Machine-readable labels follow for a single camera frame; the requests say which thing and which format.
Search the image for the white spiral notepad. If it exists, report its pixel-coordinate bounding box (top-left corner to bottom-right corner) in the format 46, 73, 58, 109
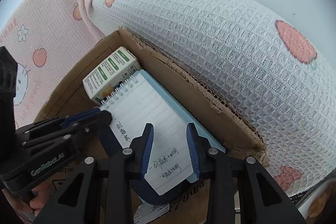
100, 70, 225, 196

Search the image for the person's hand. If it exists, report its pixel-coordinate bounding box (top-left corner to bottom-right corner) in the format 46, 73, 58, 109
29, 182, 54, 216

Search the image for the white green carton box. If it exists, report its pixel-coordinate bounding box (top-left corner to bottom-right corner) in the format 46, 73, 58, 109
83, 47, 141, 105

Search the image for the blue denim book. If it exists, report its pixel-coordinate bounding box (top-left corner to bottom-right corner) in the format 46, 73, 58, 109
130, 179, 178, 205

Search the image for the white shipping label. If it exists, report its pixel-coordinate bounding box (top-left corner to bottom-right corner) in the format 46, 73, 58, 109
133, 202, 170, 224

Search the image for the brown cardboard box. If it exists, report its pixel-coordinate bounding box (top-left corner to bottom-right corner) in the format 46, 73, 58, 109
36, 29, 268, 165

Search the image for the pink white waffle blanket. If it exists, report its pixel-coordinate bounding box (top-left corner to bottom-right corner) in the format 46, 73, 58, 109
1, 0, 335, 196

